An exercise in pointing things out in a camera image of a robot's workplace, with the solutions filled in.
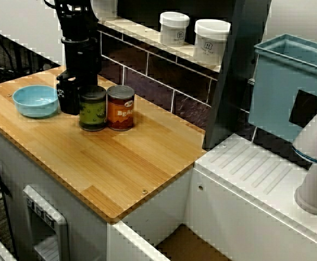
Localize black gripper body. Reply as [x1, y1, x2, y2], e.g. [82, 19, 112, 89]
[62, 40, 102, 88]

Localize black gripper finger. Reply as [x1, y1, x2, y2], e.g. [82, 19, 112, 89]
[57, 76, 80, 115]

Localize green vegetable can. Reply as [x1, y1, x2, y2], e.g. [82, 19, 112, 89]
[78, 85, 108, 132]

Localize light blue bowl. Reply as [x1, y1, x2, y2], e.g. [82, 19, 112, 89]
[13, 85, 60, 119]

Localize orange beans can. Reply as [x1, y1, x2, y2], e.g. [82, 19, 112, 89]
[107, 85, 136, 132]

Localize plain white jar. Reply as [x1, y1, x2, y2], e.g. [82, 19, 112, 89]
[92, 0, 119, 20]

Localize dark tile backsplash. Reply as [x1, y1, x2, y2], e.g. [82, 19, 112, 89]
[97, 28, 257, 142]

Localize white counter cabinet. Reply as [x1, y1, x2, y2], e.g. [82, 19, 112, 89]
[0, 119, 194, 261]

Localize white labelled plastic jar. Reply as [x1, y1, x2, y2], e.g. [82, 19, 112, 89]
[159, 11, 190, 47]
[193, 18, 232, 66]

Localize cream shelf board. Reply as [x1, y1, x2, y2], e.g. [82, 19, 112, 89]
[97, 17, 221, 73]

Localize teal plastic bin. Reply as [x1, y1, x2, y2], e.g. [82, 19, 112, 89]
[249, 34, 317, 142]

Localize white sink unit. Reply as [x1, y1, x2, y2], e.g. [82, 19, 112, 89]
[108, 133, 317, 261]

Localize black rectangular plate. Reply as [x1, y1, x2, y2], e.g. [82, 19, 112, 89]
[288, 89, 317, 128]

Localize black kitchen hutch frame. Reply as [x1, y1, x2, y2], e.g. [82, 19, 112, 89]
[97, 0, 272, 150]

